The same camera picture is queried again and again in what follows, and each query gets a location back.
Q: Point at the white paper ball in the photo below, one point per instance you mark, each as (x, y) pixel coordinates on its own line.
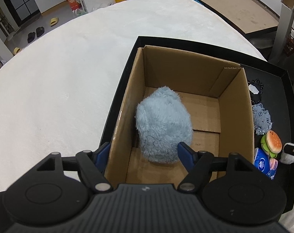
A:
(287, 155)

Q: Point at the blue tissue pack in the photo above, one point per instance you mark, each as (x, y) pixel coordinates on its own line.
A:
(265, 163)

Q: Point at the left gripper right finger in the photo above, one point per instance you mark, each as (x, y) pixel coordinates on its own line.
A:
(198, 165)

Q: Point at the black slipper pair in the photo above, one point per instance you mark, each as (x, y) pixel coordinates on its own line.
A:
(38, 33)

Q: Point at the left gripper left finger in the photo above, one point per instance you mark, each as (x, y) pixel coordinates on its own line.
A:
(92, 165)

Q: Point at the yellow slipper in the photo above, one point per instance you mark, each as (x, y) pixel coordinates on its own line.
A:
(53, 21)

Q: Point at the orange cardboard box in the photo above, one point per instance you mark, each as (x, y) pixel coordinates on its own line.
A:
(74, 4)

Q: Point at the black shallow tray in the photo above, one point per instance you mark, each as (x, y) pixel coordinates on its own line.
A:
(275, 90)

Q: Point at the blue fluffy plush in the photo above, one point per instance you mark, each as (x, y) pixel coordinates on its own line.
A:
(162, 122)

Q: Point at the small white crumpled paper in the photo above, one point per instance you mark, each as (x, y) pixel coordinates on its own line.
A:
(253, 89)

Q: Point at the hamburger plush toy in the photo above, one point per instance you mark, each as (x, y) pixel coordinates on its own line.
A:
(271, 144)

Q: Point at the brown board black frame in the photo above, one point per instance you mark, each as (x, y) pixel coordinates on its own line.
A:
(251, 18)

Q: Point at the blue patterned cloth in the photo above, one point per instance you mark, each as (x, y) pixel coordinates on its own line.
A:
(261, 119)

